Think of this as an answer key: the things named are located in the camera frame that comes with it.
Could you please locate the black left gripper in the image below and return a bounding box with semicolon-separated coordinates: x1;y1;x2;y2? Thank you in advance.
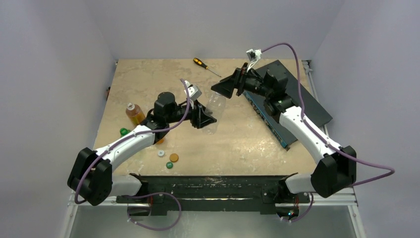
165;98;215;128

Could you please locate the clear plastic bottle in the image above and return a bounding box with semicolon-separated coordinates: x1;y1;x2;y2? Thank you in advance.
202;92;227;135

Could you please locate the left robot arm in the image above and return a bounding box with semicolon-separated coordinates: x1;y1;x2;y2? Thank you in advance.
67;92;217;206

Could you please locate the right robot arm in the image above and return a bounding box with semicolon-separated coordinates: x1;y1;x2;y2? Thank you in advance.
211;63;357;202

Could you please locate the orange juice bottle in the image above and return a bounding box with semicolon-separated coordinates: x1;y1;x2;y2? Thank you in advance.
156;138;165;144

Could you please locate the orange bottle cap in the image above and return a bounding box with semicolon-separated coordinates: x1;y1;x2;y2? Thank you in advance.
169;153;179;163

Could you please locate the white bottle cap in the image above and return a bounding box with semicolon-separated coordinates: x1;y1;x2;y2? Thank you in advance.
157;150;165;157

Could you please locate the tea bottle with yellow-red label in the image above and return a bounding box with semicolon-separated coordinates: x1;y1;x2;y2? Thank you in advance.
125;103;146;126

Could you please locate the green plastic bottle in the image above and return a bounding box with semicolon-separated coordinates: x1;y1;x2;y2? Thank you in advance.
119;127;131;137

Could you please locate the yellow-black screwdriver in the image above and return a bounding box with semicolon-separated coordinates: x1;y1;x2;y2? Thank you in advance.
193;58;221;77

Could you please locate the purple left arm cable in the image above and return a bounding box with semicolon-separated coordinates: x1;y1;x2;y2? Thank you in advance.
74;78;193;205

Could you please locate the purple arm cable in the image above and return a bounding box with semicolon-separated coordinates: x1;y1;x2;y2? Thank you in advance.
261;43;396;188
74;78;193;205

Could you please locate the dark blue network switch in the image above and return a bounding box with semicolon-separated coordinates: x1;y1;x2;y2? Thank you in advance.
243;60;332;150

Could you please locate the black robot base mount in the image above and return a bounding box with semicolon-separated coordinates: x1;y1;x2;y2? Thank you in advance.
116;176;311;217

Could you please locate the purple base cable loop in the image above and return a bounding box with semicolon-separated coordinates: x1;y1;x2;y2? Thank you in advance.
126;192;183;232

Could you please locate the aluminium frame rail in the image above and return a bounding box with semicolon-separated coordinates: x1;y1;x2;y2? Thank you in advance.
302;60;357;204

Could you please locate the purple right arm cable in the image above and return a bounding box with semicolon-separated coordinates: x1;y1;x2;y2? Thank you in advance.
261;43;396;188

